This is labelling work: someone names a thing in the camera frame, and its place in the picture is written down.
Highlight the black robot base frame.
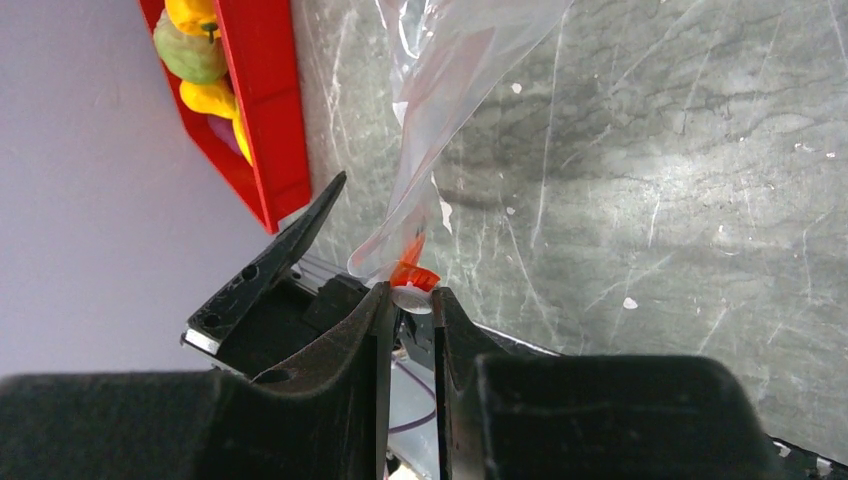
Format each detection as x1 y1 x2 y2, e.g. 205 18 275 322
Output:
291 254 847 479

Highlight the yellow bell pepper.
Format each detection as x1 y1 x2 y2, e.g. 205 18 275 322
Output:
164 0 221 40

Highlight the red plastic tray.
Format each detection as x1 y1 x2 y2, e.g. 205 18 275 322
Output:
176 1 312 234

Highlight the purple eggplant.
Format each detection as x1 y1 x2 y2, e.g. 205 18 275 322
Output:
206 115 243 156

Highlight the yellow banana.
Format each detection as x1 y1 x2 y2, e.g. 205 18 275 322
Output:
232 109 254 166

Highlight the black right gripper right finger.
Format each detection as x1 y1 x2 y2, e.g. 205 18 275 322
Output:
433 288 787 479

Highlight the green round cabbage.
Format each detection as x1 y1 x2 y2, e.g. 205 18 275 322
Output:
152 9 228 84

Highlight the clear zip top bag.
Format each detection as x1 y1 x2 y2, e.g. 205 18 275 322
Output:
347 1 568 314

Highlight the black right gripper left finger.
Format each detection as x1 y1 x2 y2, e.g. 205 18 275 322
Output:
1 283 393 479

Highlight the yellow pear squash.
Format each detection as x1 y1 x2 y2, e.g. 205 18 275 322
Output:
179 80 237 120

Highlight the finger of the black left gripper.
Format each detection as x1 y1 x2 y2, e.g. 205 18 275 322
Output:
180 172 347 371

